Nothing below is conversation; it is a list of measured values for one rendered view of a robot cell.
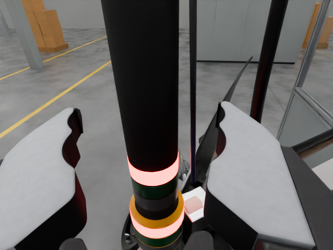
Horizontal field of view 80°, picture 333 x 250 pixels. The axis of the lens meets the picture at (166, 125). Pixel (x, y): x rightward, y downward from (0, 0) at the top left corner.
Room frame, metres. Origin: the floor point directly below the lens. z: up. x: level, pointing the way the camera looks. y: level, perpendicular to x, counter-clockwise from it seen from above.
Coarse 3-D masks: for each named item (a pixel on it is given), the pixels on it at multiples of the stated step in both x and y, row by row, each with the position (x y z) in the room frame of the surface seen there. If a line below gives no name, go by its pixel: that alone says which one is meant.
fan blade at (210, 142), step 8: (240, 72) 0.36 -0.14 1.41; (232, 88) 0.36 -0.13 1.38; (224, 96) 0.34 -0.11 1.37; (216, 112) 0.32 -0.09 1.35; (208, 128) 0.30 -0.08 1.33; (216, 128) 0.36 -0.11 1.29; (208, 136) 0.31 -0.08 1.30; (216, 136) 0.37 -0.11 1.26; (200, 144) 0.29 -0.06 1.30; (208, 144) 0.32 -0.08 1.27; (216, 144) 0.38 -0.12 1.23; (200, 152) 0.29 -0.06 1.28; (208, 152) 0.33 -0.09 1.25; (200, 160) 0.29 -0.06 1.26; (208, 160) 0.33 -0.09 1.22
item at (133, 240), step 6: (126, 222) 0.21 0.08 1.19; (126, 228) 0.20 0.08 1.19; (132, 228) 0.19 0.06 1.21; (126, 234) 0.19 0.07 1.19; (132, 234) 0.18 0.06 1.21; (126, 240) 0.17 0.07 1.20; (132, 240) 0.17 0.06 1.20; (126, 246) 0.16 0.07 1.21; (132, 246) 0.15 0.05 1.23; (138, 246) 0.15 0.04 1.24
